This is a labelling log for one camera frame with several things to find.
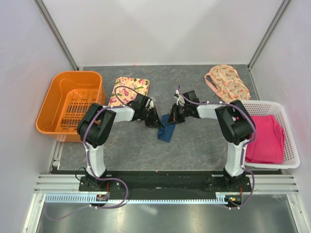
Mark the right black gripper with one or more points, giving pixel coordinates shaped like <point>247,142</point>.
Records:
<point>172,118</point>

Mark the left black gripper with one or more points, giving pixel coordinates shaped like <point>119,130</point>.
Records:
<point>154,120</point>

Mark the dark blue paper napkin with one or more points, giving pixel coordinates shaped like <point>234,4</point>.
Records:
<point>165,133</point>

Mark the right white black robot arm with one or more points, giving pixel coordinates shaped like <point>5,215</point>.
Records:
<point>235,123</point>

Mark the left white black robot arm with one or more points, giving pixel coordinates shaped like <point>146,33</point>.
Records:
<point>95,127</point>

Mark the floral rectangular tray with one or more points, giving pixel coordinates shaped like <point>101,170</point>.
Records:
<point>126,88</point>

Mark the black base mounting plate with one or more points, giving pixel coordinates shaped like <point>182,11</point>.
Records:
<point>164,184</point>

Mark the orange plastic basin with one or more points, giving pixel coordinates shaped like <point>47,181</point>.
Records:
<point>69,96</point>

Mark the pink cloth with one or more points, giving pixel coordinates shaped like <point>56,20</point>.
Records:
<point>268,148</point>

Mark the white perforated plastic basket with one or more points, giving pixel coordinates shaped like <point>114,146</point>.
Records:
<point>265,108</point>

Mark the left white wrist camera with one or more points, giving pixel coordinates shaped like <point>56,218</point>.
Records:
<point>150,103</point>

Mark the white slotted cable duct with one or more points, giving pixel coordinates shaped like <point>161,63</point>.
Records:
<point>100,199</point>

